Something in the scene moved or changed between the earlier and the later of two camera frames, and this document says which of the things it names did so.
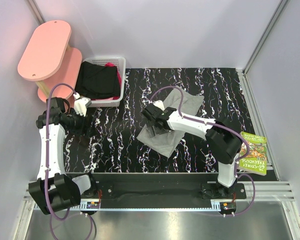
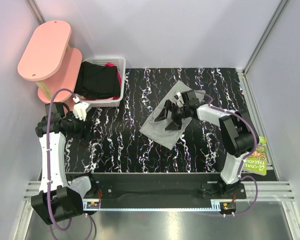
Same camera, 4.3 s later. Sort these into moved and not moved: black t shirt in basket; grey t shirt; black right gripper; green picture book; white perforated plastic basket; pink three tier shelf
Moved: black right gripper; grey t shirt
Not moved: pink three tier shelf; black t shirt in basket; green picture book; white perforated plastic basket
